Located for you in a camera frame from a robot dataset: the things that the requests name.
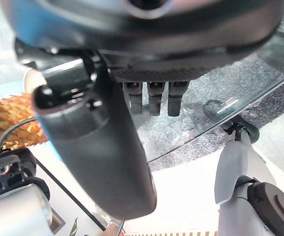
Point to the green plant leaf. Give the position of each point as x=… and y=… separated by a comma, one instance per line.
x=74, y=227

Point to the yellow orange pineapple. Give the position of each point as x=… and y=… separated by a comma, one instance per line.
x=11, y=115

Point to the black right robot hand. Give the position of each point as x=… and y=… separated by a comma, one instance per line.
x=102, y=147

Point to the silver robot leg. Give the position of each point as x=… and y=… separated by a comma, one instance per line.
x=232, y=169

